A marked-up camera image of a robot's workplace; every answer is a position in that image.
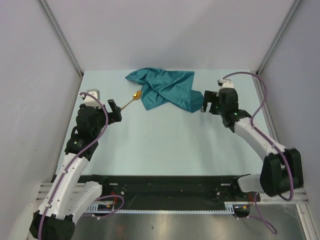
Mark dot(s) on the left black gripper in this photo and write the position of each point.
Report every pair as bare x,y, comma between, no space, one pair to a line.
114,115

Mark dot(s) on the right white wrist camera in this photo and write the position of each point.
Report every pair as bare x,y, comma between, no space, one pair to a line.
225,84

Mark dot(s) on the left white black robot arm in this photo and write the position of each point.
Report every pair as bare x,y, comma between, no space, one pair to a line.
58,214

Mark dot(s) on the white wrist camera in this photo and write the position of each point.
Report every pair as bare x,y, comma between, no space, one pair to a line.
225,84
91,96

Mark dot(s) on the teal satin napkin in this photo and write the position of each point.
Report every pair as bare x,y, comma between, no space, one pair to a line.
160,86

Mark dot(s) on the aluminium corner post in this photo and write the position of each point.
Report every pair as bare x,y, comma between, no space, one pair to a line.
49,15
280,33

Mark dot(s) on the left aluminium corner post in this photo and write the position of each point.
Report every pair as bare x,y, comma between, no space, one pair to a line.
49,15

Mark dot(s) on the right aluminium corner post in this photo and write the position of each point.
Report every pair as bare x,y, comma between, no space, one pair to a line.
280,33

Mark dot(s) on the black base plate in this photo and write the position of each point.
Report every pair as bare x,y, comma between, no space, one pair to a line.
156,193

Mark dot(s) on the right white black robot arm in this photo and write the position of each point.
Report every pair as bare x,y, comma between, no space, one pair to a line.
281,171

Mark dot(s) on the gold spoon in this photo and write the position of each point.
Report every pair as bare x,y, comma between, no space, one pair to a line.
136,96

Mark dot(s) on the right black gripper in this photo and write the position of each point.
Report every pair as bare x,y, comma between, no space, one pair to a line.
209,96

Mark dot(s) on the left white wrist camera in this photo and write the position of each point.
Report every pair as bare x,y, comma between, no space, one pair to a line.
91,96

